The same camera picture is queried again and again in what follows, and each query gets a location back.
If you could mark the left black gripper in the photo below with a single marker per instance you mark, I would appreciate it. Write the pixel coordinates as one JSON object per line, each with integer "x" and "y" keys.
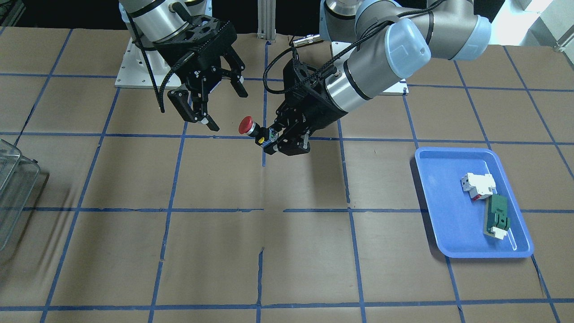
{"x": 317, "y": 112}

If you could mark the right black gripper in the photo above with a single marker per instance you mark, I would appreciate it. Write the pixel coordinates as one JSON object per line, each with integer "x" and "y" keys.
{"x": 200, "y": 77}

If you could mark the red emergency stop button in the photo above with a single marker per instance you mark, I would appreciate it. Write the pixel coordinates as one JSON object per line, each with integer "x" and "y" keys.
{"x": 263, "y": 136}

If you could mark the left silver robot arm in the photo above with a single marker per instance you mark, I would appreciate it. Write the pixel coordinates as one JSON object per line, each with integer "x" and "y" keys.
{"x": 386, "y": 44}

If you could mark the blue plastic tray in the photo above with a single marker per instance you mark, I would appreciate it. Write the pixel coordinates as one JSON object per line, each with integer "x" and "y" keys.
{"x": 457, "y": 221}

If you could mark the green terminal block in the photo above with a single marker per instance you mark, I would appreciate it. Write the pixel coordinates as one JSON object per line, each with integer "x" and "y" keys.
{"x": 496, "y": 221}

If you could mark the aluminium frame post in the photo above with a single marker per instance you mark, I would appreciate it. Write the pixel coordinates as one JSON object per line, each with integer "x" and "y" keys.
{"x": 266, "y": 19}

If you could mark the metal cable connector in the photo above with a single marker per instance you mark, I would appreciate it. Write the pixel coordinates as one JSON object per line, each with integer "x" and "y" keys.
{"x": 305, "y": 41}

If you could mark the wire mesh shelf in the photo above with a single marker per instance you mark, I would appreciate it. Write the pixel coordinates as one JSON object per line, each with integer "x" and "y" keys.
{"x": 18, "y": 175}

